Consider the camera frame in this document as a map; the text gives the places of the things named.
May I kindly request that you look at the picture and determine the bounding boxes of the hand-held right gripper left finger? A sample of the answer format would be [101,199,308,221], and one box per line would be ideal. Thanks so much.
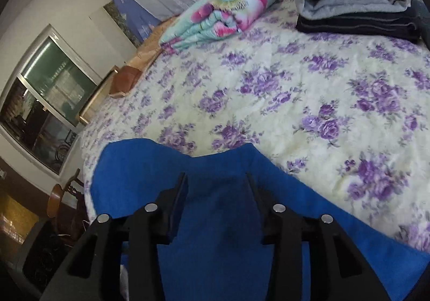
[40,171,189,301]

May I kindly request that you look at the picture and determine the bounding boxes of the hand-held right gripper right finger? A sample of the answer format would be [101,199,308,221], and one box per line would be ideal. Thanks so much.
[245,171,390,301]

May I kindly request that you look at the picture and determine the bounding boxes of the blue and red pants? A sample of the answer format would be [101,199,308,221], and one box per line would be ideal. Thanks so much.
[90,139,430,301]

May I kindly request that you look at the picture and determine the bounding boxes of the folded black pants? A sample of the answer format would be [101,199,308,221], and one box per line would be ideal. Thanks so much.
[295,0,430,44]

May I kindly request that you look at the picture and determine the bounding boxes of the wooden chair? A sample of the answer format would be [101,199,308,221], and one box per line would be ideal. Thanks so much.
[46,168,91,245]

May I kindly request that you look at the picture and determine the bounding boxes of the dark bag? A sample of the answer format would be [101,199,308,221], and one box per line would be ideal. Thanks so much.
[16,217,85,290]

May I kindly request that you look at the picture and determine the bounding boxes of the brown cushion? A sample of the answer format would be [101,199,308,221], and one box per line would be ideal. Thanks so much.
[109,66,142,99]

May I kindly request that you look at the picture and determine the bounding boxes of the white framed sliding window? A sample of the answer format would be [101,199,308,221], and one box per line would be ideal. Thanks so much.
[0,24,103,176]

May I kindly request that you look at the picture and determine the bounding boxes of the golden pillow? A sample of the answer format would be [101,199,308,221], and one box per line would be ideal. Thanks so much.
[126,17,178,69]

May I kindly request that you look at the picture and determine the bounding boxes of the blue patterned cloth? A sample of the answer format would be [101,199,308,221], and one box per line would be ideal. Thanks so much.
[104,0,162,45]

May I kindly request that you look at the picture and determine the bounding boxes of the folded floral blanket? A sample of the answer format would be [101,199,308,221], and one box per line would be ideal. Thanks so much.
[158,0,291,53]

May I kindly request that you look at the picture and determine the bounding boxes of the wooden frame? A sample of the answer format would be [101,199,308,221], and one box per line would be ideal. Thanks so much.
[78,66,120,124]

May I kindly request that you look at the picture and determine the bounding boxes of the wall poster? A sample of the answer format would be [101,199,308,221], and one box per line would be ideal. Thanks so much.
[102,2,135,44]

